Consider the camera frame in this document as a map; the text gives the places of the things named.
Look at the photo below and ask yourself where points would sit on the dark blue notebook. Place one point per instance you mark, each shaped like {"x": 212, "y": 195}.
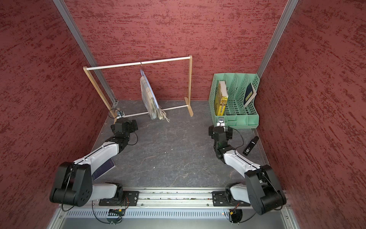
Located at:
{"x": 103, "y": 169}

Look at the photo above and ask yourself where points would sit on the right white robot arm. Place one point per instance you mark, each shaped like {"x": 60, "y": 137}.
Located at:
{"x": 262, "y": 189}

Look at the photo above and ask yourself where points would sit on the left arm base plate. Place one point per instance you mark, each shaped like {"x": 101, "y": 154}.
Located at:
{"x": 129, "y": 198}

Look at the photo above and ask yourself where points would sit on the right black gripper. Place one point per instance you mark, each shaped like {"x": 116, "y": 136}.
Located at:
{"x": 228, "y": 133}

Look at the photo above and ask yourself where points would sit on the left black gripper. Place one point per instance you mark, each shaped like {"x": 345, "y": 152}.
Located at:
{"x": 133, "y": 126}

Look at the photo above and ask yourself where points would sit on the green plastic file organizer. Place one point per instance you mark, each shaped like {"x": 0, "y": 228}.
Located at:
{"x": 235, "y": 114}

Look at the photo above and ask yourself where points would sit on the dark blue yellow book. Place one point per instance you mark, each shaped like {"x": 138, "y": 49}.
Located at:
{"x": 250, "y": 94}

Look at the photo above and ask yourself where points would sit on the aluminium corner post right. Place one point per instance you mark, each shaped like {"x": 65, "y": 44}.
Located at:
{"x": 280, "y": 28}

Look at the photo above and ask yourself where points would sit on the wooden clothes rack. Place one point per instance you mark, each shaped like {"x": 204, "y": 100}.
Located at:
{"x": 112, "y": 110}

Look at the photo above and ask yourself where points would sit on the aluminium corner post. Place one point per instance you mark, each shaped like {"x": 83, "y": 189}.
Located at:
{"x": 66, "y": 15}
{"x": 280, "y": 28}

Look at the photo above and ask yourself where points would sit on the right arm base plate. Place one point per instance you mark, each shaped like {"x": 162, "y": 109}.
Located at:
{"x": 218, "y": 199}

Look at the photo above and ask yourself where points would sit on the aluminium corner post left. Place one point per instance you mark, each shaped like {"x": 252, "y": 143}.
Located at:
{"x": 66, "y": 15}

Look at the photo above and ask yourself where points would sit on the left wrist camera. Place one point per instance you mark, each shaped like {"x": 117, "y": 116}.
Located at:
{"x": 120, "y": 114}

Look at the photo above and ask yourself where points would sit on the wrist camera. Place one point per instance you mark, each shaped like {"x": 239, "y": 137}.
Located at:
{"x": 220, "y": 122}
{"x": 120, "y": 114}

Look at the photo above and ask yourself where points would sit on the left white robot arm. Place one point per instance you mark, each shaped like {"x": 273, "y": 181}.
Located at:
{"x": 73, "y": 184}

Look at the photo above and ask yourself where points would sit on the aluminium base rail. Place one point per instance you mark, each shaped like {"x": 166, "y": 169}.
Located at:
{"x": 170, "y": 208}

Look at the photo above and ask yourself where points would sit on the black stapler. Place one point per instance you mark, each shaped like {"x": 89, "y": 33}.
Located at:
{"x": 250, "y": 146}

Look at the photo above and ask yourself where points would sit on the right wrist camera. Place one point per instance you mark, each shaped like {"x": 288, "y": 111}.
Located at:
{"x": 220, "y": 122}

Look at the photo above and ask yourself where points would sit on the plaid beige blue scarf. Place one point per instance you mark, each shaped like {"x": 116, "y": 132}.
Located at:
{"x": 159, "y": 114}

